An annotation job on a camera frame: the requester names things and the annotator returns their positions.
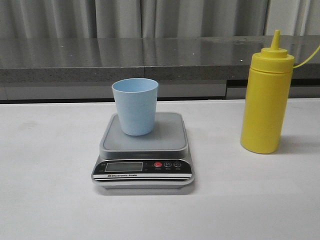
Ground light blue plastic cup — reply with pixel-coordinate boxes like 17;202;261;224
112;78;159;136

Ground grey stone counter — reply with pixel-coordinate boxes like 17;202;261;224
0;34;320;101

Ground yellow squeeze bottle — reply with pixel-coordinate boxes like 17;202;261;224
240;29;320;155

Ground silver electronic kitchen scale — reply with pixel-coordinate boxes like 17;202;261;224
91;112;195;189

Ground grey pleated curtain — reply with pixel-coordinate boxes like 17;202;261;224
0;0;320;39

